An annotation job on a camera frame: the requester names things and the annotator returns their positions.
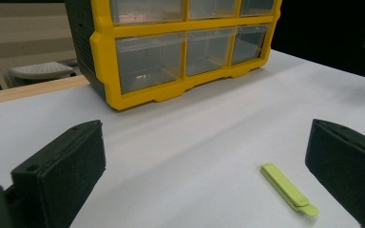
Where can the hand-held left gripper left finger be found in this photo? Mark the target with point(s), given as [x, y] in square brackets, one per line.
[60, 171]

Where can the clear plastic drawer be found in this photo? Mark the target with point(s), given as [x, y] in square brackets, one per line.
[149, 61]
[214, 8]
[249, 43]
[208, 52]
[147, 11]
[256, 6]

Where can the white perforated stool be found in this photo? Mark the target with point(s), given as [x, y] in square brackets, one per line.
[41, 70]

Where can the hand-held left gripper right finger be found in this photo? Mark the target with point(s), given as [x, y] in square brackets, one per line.
[348, 164]

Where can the yellow black drawer cabinet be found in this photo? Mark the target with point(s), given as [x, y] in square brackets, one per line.
[104, 60]

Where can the light green plastic clip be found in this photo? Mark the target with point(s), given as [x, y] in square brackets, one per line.
[286, 189]

